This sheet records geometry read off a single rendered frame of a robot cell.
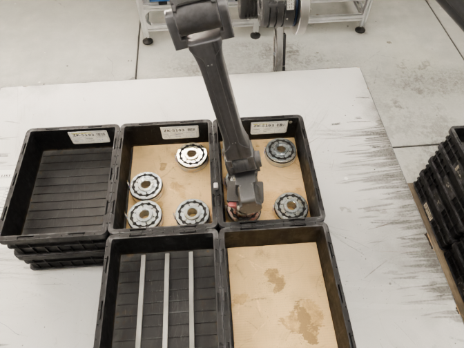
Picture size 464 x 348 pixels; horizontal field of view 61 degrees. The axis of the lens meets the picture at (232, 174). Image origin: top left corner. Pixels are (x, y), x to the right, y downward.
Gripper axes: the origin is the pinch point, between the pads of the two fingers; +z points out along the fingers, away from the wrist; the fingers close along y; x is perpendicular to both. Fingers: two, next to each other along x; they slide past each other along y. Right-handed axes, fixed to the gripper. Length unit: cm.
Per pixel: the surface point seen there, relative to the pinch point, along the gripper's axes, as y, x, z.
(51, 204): -60, 2, 5
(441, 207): 94, 32, 58
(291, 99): 20, 62, 19
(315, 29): 59, 208, 94
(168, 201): -23.7, 3.6, 4.4
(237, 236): -1.9, -11.1, -3.1
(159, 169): -28.1, 15.7, 4.9
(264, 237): 5.8, -10.5, -1.1
